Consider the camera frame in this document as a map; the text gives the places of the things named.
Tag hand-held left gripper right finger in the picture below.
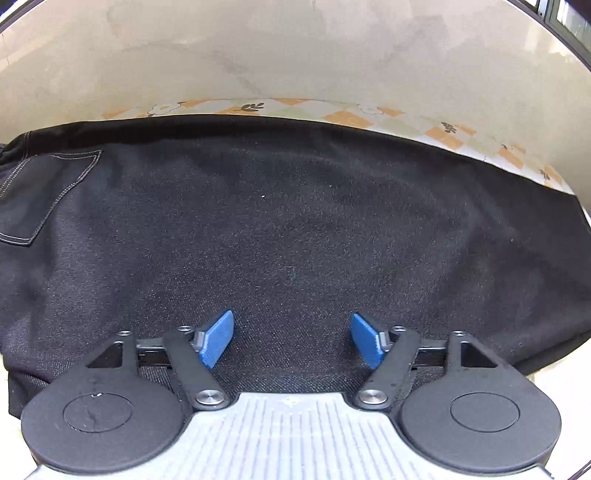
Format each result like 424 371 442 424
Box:
350 313 502 411

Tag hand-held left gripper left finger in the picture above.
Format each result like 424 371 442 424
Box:
85 310 235 411

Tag black pants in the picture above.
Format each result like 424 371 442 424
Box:
0 115 591 418

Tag floral checkered tablecloth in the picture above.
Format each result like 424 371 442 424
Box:
99 97 591 222

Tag black window frame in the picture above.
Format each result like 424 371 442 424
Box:
505 0 591 70

